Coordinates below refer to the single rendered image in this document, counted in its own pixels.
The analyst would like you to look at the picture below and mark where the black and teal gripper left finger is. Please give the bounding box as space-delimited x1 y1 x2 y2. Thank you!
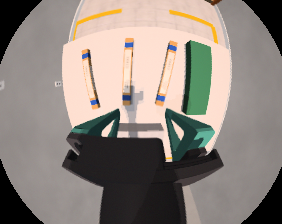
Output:
71 108 121 137

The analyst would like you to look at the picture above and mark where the brown cardboard box with blue bands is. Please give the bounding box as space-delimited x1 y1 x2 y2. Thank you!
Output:
122 38 134 105

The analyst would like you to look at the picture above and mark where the dark green flat box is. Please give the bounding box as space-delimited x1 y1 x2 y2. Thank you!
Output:
182 40 212 115

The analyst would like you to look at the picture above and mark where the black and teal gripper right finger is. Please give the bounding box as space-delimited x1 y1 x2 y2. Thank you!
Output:
165 108 215 161

